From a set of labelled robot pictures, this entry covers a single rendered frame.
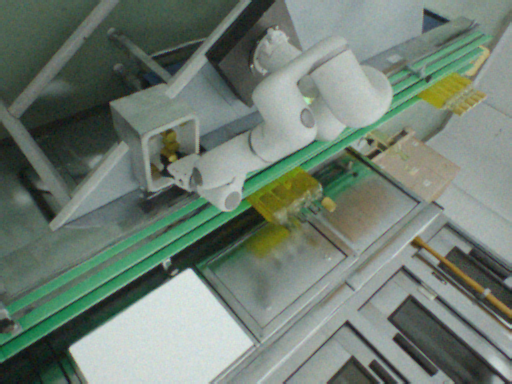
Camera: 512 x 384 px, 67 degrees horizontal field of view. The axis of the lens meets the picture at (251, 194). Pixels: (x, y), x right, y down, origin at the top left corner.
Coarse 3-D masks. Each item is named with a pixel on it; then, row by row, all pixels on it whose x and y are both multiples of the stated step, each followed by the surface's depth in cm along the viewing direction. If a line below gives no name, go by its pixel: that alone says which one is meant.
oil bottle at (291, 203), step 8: (272, 184) 131; (280, 184) 132; (272, 192) 129; (280, 192) 129; (288, 192) 130; (280, 200) 127; (288, 200) 127; (296, 200) 128; (288, 208) 126; (296, 208) 127; (288, 216) 129
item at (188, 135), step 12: (180, 120) 100; (192, 120) 105; (156, 132) 97; (180, 132) 113; (192, 132) 109; (144, 144) 97; (156, 144) 110; (180, 144) 117; (192, 144) 112; (144, 156) 100; (156, 156) 113; (156, 180) 113; (168, 180) 114
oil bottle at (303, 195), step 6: (288, 174) 135; (276, 180) 134; (282, 180) 133; (288, 180) 133; (294, 180) 133; (288, 186) 131; (294, 186) 131; (300, 186) 132; (294, 192) 130; (300, 192) 130; (306, 192) 130; (300, 198) 129; (306, 198) 129; (300, 204) 130
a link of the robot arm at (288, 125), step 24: (312, 48) 67; (336, 48) 66; (288, 72) 67; (264, 96) 69; (288, 96) 68; (264, 120) 73; (288, 120) 69; (312, 120) 70; (264, 144) 74; (288, 144) 71
